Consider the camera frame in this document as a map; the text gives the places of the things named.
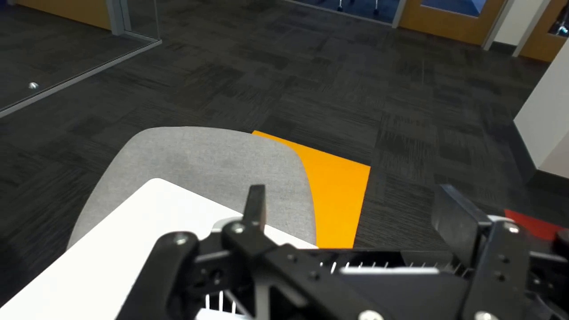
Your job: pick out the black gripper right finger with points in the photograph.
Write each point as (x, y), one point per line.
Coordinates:
(501, 272)

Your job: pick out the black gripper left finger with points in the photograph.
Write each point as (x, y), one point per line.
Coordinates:
(179, 277)

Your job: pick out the red orange seat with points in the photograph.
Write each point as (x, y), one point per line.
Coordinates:
(534, 224)

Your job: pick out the white cabinet block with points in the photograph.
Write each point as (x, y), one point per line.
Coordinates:
(549, 117)

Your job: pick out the yellow orange panel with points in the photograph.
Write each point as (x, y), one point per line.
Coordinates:
(339, 195)

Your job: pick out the wooden door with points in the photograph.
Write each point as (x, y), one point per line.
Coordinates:
(456, 19)
(549, 32)

